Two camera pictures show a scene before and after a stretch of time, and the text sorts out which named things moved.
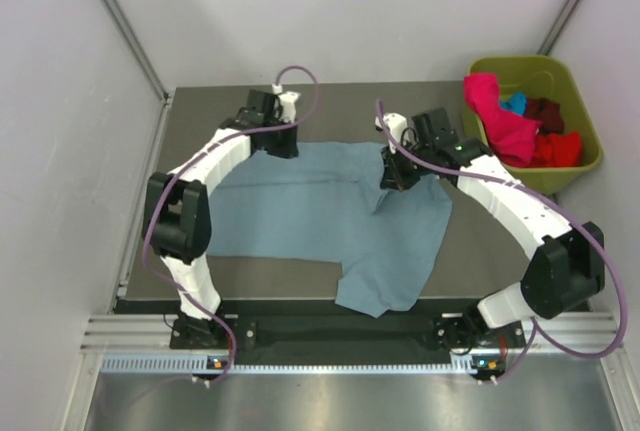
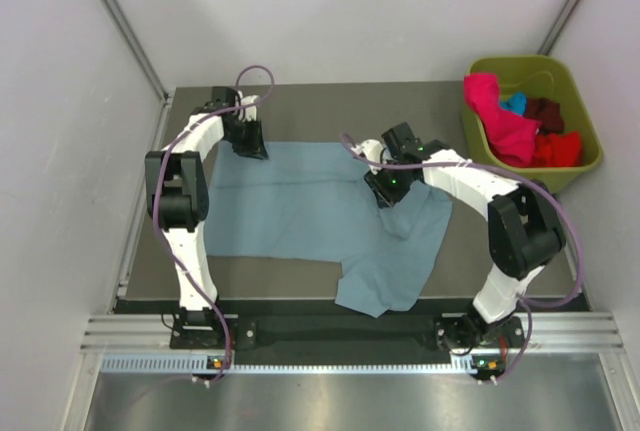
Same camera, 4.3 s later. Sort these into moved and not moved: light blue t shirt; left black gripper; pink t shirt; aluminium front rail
Moved: left black gripper
Not moved: light blue t shirt; aluminium front rail; pink t shirt
